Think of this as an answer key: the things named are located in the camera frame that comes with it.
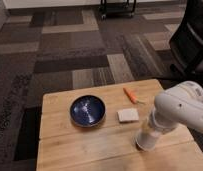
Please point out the dark blue bowl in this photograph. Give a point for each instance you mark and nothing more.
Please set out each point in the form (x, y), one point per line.
(87, 111)

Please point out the white folded cloth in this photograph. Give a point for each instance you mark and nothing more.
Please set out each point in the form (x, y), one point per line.
(128, 115)

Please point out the orange carrot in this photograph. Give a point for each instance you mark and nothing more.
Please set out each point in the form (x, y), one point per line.
(132, 96)

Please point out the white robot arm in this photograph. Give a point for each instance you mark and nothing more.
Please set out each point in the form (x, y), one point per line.
(181, 104)

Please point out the black office chair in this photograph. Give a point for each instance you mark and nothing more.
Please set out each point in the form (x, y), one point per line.
(186, 44)

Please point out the black rolling cart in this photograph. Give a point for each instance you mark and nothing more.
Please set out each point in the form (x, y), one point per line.
(121, 8)

